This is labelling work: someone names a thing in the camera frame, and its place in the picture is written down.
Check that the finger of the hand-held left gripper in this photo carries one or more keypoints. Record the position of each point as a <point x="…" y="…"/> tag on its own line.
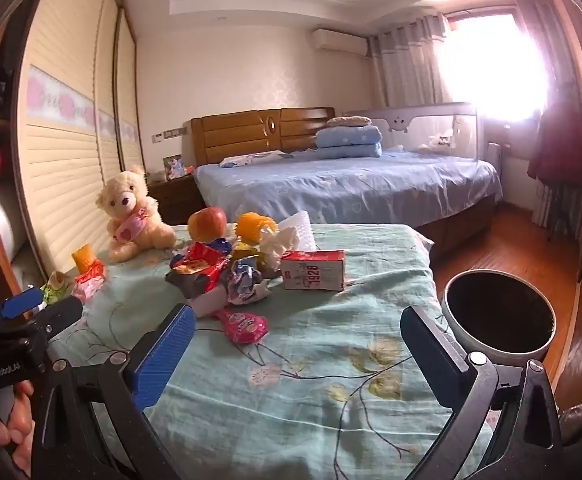
<point x="61" y="312"/>
<point x="21" y="302"/>

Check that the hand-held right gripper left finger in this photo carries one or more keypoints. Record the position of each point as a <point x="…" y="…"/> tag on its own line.
<point x="163" y="355"/>

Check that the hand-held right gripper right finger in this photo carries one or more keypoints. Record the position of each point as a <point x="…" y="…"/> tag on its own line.
<point x="428" y="355"/>

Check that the round trash bin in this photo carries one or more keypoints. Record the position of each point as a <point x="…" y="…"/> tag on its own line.
<point x="498" y="312"/>

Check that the pink snack packet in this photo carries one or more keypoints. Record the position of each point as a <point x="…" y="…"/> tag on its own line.
<point x="243" y="327"/>

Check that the red snack packet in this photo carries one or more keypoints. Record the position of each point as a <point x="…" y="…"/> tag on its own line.
<point x="196" y="266"/>

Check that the blue and silver wrapper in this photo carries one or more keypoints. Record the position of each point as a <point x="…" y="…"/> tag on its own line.
<point x="246" y="282"/>

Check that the yellow snack packet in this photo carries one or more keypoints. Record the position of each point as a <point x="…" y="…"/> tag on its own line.
<point x="243" y="255"/>

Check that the red and white carton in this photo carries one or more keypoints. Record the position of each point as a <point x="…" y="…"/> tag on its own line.
<point x="311" y="270"/>

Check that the white tissue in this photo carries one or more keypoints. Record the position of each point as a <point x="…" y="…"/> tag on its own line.
<point x="276" y="246"/>

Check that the orange foam fruit net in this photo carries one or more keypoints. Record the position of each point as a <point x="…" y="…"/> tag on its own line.
<point x="251" y="225"/>

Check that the white foam fruit net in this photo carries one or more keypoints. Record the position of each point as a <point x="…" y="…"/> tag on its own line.
<point x="302" y="230"/>

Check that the person's left hand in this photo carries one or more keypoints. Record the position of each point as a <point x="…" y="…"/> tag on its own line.
<point x="13" y="420"/>

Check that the green drink pouch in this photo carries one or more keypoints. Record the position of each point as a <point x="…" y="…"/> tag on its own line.
<point x="53" y="287"/>

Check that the orange and pink wrapper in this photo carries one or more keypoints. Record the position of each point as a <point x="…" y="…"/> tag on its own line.
<point x="88" y="282"/>

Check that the yellow foam fruit net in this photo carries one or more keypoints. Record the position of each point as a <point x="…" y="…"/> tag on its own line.
<point x="83" y="257"/>

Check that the cream teddy bear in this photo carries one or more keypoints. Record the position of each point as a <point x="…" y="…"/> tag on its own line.
<point x="131" y="220"/>

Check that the red apple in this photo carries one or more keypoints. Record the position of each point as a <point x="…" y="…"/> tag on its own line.
<point x="206" y="225"/>

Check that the cream sliding door wardrobe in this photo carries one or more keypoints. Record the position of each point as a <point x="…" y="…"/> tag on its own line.
<point x="61" y="160"/>

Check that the dark wooden nightstand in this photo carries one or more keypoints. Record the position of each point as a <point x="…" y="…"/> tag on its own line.
<point x="173" y="200"/>

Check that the bed with blue sheet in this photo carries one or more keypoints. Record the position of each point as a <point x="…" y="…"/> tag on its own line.
<point x="346" y="185"/>

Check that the white printed cloth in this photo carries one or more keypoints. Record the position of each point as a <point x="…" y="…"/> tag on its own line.
<point x="251" y="160"/>

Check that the stack of blue pillows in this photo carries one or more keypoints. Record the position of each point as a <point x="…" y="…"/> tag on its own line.
<point x="348" y="142"/>

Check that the wooden headboard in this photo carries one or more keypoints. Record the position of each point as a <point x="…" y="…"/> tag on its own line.
<point x="251" y="132"/>

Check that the dark red hanging garment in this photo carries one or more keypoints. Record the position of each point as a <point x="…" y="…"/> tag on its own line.
<point x="558" y="145"/>

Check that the small beige pillow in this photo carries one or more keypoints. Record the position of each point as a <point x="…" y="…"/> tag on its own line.
<point x="348" y="121"/>

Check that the bright window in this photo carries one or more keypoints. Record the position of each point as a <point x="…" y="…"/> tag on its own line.
<point x="491" y="65"/>

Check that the white air conditioner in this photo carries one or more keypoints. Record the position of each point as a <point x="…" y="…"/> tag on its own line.
<point x="340" y="41"/>

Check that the photo frame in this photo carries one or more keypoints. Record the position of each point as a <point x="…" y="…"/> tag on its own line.
<point x="172" y="167"/>

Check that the wall switch panel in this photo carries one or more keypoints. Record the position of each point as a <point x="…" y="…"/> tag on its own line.
<point x="168" y="135"/>

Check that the grey bed guard rail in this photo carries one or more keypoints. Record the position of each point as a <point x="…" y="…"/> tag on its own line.
<point x="421" y="125"/>

